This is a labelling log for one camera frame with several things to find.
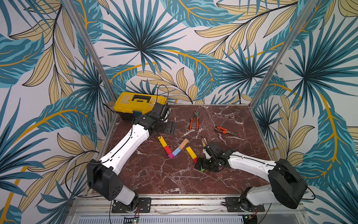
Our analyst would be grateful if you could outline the yellow short block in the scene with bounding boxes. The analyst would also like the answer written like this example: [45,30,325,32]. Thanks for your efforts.
[158,136,168,147]

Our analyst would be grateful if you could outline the yellow long block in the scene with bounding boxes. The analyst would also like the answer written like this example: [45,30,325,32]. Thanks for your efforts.
[186,147,197,160]

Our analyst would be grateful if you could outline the light blue block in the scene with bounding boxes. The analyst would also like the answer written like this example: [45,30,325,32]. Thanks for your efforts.
[172,147,181,157]

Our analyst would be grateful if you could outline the natural wood long block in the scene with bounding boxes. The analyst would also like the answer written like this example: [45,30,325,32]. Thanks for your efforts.
[201,138,207,147]

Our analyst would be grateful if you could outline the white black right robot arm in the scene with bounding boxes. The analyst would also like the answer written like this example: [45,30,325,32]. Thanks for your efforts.
[195,142,308,212]

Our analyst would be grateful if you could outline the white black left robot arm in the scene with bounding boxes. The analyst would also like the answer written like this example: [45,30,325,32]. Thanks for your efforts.
[87,103,175,211]

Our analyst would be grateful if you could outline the yellow black toolbox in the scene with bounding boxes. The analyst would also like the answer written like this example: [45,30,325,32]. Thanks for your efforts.
[114,92,167,120]

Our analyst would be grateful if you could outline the orange needle nose pliers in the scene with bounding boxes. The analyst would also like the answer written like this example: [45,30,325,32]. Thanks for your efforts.
[214,126,235,135]

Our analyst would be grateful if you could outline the orange groove joint pliers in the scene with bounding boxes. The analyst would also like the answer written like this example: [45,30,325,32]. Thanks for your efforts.
[189,111,200,130]

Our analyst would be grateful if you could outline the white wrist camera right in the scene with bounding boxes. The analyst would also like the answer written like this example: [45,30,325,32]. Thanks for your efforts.
[202,149,211,159]

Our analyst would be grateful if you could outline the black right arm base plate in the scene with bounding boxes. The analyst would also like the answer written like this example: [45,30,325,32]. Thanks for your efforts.
[221,197,265,213]

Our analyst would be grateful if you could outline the aluminium front rail frame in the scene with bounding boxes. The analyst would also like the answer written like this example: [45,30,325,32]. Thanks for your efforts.
[65,194,310,224]

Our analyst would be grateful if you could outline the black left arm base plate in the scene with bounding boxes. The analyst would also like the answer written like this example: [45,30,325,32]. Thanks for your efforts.
[111,197,152,214]

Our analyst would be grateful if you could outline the silver left corner post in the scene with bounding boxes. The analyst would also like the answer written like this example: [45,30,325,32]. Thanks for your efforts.
[62,0,117,102]

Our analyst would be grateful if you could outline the silver aluminium corner post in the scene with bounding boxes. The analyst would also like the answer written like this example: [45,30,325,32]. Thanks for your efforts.
[249,0,318,110]

